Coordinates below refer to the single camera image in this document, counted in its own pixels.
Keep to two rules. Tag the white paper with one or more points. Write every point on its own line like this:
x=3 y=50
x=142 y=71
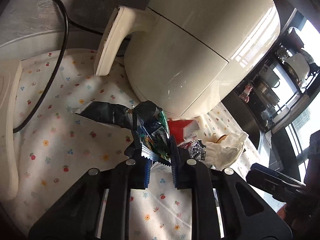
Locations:
x=225 y=151

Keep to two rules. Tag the cream induction cooker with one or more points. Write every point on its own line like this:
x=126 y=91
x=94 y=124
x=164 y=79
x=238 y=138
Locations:
x=11 y=71

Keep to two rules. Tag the silver foil ball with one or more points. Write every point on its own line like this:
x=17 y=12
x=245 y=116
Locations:
x=197 y=150

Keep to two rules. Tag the pink small figurine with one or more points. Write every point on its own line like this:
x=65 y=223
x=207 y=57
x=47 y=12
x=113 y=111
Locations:
x=244 y=96

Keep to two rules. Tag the red small packet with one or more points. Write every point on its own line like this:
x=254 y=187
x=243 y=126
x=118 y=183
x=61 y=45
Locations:
x=183 y=130

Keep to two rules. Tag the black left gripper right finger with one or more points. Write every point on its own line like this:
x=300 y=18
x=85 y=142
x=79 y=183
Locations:
x=179 y=167

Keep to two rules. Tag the dark printed wrapper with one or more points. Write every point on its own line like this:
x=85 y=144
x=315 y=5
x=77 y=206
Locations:
x=146 y=121

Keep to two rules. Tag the cream air fryer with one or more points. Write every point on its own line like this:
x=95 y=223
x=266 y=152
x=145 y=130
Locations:
x=187 y=55

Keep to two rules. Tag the stainless steel sink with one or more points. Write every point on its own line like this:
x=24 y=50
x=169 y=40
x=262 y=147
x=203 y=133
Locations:
x=243 y=116

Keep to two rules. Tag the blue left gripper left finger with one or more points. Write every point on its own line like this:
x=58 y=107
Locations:
x=140 y=174

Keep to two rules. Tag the black dish rack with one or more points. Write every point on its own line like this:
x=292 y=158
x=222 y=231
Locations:
x=281 y=82

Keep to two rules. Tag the floral white tablecloth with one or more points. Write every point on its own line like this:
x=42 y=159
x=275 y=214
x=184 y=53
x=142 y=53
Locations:
x=57 y=147

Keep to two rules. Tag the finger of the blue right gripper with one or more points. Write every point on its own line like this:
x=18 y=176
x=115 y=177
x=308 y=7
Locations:
x=280 y=186

